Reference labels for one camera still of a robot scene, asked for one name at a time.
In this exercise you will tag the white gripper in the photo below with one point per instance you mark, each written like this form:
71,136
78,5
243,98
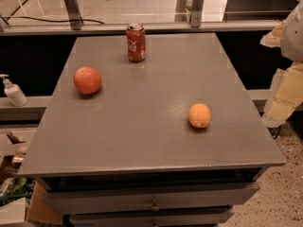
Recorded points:
294,37

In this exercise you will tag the red apple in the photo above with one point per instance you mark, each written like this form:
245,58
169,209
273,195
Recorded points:
87,80

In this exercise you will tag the orange fruit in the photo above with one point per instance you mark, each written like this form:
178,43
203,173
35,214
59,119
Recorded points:
199,116

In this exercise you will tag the red soda can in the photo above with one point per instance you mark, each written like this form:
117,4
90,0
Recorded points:
136,42

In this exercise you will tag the grey drawer cabinet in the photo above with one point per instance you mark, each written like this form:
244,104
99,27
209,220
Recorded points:
104,158

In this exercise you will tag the upper drawer knob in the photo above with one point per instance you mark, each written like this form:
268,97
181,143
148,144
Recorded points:
154,207

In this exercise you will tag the white pump bottle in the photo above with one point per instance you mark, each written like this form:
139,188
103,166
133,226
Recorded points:
13,92

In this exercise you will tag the cardboard box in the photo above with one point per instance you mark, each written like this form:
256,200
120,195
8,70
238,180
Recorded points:
39,211

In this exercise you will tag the white box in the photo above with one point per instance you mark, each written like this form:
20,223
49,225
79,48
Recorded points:
13,213

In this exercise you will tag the right metal railing post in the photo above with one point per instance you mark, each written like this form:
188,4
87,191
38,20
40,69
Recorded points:
196,13

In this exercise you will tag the metal railing post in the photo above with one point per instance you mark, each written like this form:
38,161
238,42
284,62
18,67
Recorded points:
73,12
196,13

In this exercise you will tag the left metal railing post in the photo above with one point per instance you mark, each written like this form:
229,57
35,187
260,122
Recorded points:
73,12

